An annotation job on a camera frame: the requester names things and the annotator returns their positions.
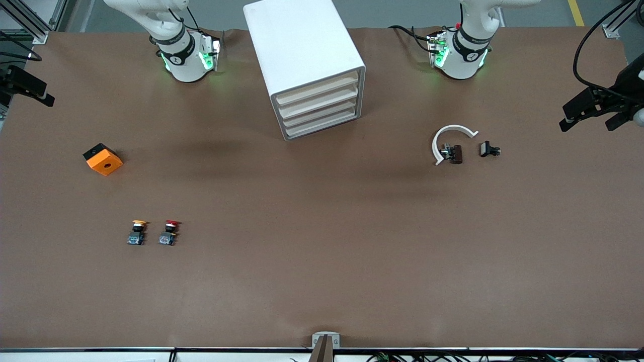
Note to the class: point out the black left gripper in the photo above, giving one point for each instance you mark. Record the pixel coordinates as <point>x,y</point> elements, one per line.
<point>625,93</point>

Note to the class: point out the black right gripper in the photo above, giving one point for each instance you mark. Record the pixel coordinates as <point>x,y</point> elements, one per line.
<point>11,80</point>

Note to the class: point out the white plastic drawer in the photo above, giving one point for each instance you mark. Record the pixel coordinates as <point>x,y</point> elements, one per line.
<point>319,102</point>
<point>322,114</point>
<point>324,126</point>
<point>317,89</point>

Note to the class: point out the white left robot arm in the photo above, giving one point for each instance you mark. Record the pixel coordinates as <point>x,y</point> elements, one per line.
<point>463,65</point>

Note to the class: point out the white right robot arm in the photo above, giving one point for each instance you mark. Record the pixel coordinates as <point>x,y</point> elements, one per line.
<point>181,65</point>

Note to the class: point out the white drawer cabinet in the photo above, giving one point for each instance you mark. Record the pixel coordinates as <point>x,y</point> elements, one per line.
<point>297,45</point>

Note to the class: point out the orange box with hole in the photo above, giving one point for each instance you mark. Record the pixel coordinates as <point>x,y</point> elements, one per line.
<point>105,163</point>

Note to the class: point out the small black component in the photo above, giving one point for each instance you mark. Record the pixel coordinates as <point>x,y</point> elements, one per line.
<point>486,149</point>

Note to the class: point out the dark brown small component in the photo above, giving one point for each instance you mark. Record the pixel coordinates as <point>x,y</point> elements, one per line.
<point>456,154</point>

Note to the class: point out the brown paper table cover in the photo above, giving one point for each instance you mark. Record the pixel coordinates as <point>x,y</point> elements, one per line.
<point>322,251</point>

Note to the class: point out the aluminium frame profile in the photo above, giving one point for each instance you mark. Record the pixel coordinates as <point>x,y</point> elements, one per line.
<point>616,25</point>
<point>30,25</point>

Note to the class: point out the yellow push button switch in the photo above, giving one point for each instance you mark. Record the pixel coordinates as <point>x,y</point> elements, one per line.
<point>137,236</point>

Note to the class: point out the red push button switch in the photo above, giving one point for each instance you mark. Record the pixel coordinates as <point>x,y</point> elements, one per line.
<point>167,236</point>

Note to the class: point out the white table edge rail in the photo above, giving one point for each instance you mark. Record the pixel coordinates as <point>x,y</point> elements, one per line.
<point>100,356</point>

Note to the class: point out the grey metal bracket with post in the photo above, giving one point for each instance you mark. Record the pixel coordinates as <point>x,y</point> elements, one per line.
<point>325,347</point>

